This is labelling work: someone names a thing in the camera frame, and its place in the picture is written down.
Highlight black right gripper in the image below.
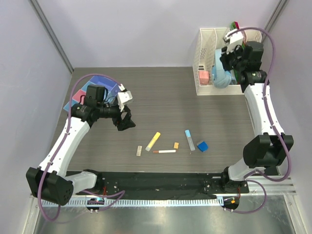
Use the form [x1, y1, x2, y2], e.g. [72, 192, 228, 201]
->
[220, 43, 246, 73]

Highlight light blue headphones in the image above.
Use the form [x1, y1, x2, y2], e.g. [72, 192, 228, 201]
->
[212, 49, 232, 89]

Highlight yellow highlighter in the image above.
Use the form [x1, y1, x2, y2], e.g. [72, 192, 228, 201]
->
[145, 132, 161, 152]

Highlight pink cube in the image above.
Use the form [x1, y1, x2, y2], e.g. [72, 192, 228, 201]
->
[198, 71, 210, 85]

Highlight blue pink drawer organizer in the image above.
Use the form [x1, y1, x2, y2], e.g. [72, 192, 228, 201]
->
[63, 74, 120, 112]

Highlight white brown-capped pen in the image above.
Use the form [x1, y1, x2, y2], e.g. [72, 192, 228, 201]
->
[153, 150, 176, 154]

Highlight blue capped highlighter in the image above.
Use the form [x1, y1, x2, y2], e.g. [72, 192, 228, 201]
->
[185, 130, 195, 151]

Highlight blue pencil sharpener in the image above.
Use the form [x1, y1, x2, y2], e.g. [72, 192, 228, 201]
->
[196, 140, 209, 152]

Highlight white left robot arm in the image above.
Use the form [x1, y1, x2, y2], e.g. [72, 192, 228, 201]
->
[26, 84, 135, 206]

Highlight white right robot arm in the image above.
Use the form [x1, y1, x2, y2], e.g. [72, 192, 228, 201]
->
[219, 41, 294, 193]

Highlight beige speckled eraser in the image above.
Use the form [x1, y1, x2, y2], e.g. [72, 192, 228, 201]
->
[136, 145, 142, 156]

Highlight white mesh file organizer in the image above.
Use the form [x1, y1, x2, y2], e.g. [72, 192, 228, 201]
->
[193, 28, 267, 96]

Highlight green folder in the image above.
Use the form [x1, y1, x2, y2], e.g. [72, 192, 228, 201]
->
[230, 21, 239, 30]

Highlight red folder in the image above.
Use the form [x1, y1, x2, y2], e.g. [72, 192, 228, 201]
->
[234, 21, 247, 44]

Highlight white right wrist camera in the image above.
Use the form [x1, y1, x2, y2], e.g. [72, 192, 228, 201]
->
[223, 29, 244, 54]

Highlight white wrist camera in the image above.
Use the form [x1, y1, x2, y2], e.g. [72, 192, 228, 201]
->
[223, 29, 244, 54]
[117, 91, 133, 112]

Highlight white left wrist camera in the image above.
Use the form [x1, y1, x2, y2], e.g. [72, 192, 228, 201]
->
[117, 91, 133, 112]

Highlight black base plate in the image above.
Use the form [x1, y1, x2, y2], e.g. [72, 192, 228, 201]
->
[75, 171, 249, 196]

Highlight white slotted cable duct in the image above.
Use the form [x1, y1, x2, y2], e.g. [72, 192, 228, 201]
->
[41, 197, 225, 208]

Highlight aluminium rail frame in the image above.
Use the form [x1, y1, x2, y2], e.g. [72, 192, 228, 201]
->
[29, 92, 298, 198]

